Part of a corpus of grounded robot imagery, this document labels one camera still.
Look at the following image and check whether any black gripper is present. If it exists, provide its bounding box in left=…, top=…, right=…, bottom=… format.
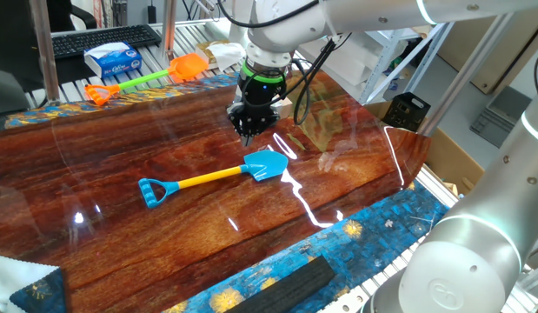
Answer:
left=227, top=73, right=288, bottom=148

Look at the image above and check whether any blue toy shovel yellow shaft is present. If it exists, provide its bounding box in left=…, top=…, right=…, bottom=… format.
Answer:
left=137, top=150, right=289, bottom=210

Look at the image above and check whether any orange toy shovel green shaft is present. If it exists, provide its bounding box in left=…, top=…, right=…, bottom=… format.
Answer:
left=84, top=52, right=210, bottom=107

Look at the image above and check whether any light wooden block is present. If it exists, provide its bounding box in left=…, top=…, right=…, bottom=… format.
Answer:
left=279, top=96, right=295, bottom=119

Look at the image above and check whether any white crumpled cloth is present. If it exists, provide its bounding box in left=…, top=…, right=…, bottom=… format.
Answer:
left=206, top=41, right=247, bottom=73

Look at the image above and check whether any white metal shelf rack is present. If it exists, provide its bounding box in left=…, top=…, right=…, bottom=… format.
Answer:
left=296, top=17, right=452, bottom=105

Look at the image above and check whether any glossy wood grain mat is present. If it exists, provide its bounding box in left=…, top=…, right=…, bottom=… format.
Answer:
left=0, top=69, right=433, bottom=313

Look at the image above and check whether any blue tissue box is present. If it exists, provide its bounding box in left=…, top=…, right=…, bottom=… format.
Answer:
left=83, top=41, right=143, bottom=79

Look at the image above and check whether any black plastic crate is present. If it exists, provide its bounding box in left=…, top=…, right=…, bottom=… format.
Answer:
left=381, top=91, right=432, bottom=133

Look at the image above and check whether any black foam block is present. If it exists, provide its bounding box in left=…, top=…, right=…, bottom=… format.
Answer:
left=224, top=255, right=337, bottom=313

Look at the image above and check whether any black keyboard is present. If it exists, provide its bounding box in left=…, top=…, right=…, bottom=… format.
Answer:
left=50, top=23, right=163, bottom=60

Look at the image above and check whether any black office chair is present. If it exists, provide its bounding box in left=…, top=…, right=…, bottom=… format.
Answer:
left=46, top=0, right=98, bottom=32

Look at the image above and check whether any grey plastic tray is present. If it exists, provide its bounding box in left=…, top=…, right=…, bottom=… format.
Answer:
left=470, top=86, right=533, bottom=149

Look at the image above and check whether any black computer monitor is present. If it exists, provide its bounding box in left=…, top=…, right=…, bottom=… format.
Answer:
left=0, top=0, right=48, bottom=117

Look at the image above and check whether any aluminium frame post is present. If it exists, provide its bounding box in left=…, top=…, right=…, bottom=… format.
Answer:
left=161, top=0, right=178, bottom=57
left=28, top=0, right=61, bottom=105
left=418, top=12, right=513, bottom=136

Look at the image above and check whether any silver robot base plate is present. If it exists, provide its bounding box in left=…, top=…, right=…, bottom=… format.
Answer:
left=318, top=267, right=408, bottom=313

